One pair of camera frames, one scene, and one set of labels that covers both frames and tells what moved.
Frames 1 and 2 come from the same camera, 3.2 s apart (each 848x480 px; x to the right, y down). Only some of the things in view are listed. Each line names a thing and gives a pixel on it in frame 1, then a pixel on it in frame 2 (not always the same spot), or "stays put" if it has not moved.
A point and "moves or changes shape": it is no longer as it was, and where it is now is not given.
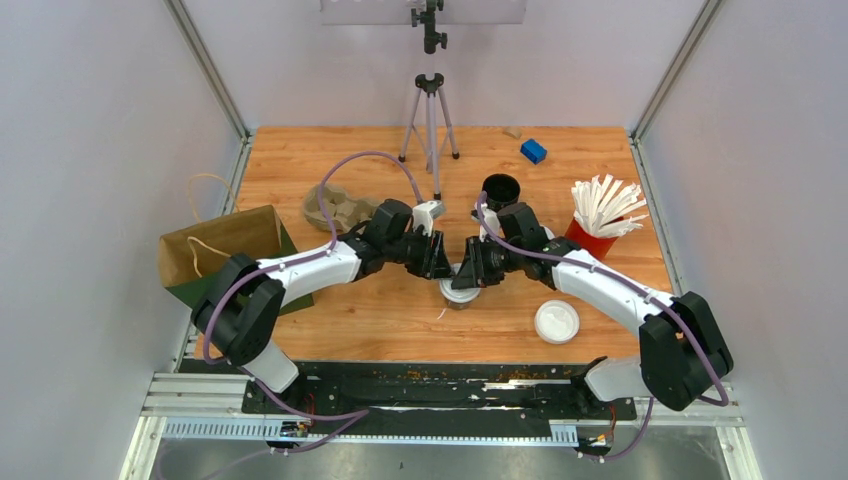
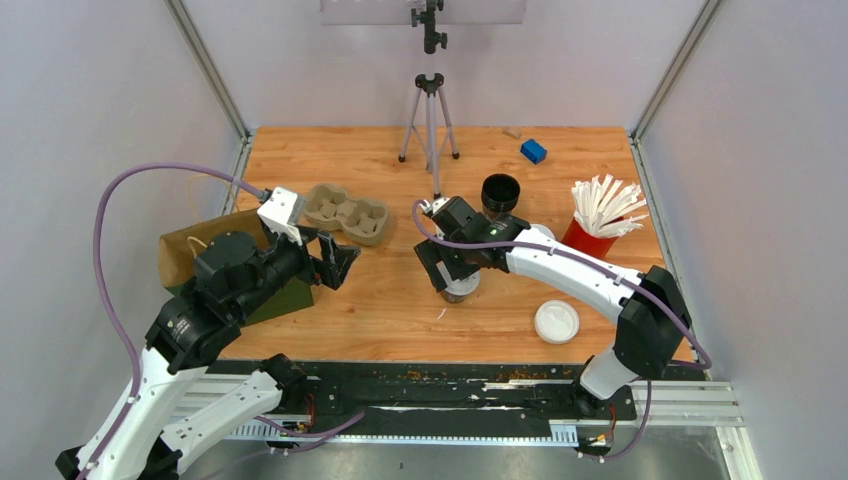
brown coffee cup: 459,305 moves or changes shape
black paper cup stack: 501,189 stays put
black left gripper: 439,263 -> 319,272
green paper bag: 191,257 stays put
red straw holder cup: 598,245 stays put
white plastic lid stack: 557,322 stays put
